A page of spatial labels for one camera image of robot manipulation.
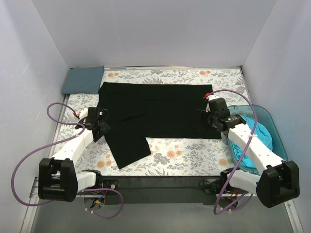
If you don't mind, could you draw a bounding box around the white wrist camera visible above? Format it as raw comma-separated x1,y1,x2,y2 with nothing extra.
73,108,88,119
204,93,219,113

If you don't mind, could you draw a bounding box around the aluminium frame rail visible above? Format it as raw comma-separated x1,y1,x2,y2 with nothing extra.
30,177,257,197

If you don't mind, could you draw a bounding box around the folded grey-blue t-shirt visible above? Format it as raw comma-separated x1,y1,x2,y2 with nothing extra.
61,66,104,95

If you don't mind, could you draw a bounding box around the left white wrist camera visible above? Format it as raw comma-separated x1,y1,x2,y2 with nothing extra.
73,108,88,119

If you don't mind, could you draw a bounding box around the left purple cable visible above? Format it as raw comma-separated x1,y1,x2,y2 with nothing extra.
11,102,124,220

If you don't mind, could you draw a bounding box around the black t-shirt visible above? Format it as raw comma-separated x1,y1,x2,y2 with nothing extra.
98,82,221,168

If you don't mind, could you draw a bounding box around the turquoise t-shirt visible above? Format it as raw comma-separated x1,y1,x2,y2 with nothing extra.
228,116,273,174

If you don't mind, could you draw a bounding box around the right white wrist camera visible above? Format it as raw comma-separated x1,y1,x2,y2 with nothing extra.
204,93,219,113

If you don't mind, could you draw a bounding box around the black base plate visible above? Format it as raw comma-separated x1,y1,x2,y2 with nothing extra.
97,174,251,205

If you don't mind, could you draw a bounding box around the teal plastic bin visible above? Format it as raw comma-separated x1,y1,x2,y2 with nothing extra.
227,105,288,161

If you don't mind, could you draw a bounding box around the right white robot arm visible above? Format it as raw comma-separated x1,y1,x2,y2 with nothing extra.
199,95,300,208

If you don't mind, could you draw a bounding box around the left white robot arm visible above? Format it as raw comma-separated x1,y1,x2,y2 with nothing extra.
38,107,110,202

